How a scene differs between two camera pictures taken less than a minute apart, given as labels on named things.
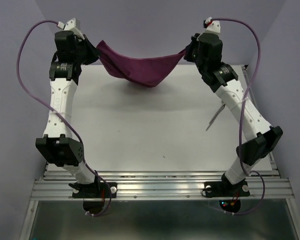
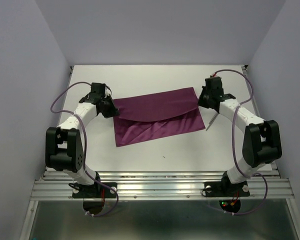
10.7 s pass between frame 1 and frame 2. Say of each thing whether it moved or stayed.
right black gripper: moved
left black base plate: stayed
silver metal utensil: stayed
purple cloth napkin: moved
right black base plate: stayed
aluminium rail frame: stayed
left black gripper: moved
